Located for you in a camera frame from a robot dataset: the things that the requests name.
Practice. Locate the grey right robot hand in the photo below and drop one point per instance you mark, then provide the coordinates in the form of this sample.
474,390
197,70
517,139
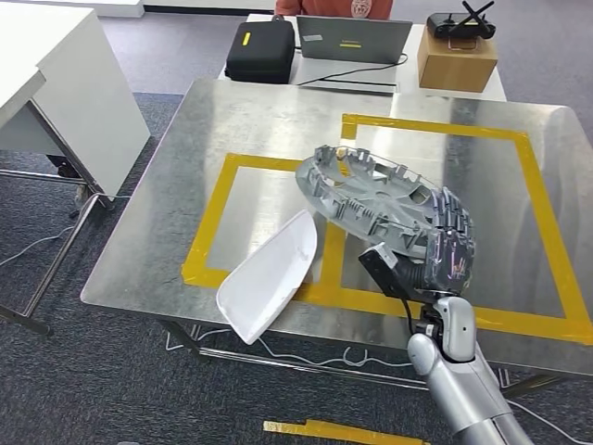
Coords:
452,264

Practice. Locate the grey plastic wheel cover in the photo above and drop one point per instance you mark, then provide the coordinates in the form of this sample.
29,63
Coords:
379,203

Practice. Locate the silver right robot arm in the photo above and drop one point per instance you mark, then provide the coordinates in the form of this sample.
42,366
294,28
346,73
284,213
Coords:
463,381

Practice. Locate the white plastic cover part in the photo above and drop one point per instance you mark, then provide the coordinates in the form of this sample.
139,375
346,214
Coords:
268,282

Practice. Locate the metal workbench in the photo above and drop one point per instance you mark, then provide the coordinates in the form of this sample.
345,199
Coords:
139,245

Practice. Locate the white desk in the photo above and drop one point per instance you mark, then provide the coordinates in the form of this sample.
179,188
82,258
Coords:
410,83
87,104

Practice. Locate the brown cardboard box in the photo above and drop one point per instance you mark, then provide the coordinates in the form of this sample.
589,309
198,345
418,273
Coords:
456,64

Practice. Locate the yellow floor tape strip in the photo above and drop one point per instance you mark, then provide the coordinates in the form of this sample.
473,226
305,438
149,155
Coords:
351,433

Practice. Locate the black remote controller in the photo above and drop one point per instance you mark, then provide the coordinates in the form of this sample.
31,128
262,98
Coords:
440,26

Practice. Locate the grey laptop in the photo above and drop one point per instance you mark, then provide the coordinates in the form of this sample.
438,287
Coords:
354,40

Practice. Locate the person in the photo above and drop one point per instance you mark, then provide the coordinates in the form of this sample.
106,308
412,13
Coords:
324,6

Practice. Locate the small yellow tape rectangle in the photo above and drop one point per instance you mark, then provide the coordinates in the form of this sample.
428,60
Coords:
210,215

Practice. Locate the black carrying case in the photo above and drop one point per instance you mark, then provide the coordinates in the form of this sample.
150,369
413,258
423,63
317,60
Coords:
259,52

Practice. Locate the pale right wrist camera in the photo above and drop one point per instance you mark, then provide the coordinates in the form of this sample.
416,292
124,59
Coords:
383,255

